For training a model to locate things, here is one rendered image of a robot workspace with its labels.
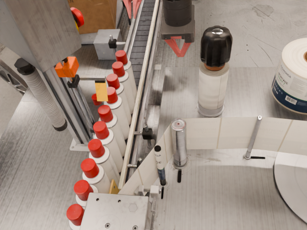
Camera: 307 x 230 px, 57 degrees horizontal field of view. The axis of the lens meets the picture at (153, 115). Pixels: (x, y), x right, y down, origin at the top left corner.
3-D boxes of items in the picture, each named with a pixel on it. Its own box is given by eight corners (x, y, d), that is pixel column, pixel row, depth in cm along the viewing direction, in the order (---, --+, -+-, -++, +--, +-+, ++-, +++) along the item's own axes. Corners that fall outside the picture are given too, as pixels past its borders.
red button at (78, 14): (71, 16, 51) (83, 8, 52) (58, 10, 53) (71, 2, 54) (77, 33, 54) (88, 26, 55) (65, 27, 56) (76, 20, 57)
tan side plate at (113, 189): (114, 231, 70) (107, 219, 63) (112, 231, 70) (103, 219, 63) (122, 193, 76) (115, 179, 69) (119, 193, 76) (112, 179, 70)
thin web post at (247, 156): (251, 160, 80) (264, 120, 66) (244, 159, 81) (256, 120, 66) (250, 154, 82) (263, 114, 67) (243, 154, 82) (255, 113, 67)
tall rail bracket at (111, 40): (131, 70, 117) (124, 37, 104) (114, 70, 118) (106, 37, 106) (133, 65, 119) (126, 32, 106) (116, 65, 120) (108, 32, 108)
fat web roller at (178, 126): (187, 169, 81) (187, 131, 66) (172, 168, 81) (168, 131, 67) (188, 155, 83) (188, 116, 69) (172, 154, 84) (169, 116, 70)
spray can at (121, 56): (138, 103, 99) (129, 57, 83) (124, 104, 99) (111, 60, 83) (138, 92, 102) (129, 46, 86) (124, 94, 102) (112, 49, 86)
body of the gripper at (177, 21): (194, 12, 62) (194, -22, 56) (193, 40, 56) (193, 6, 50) (165, 13, 63) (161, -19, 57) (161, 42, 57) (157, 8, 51)
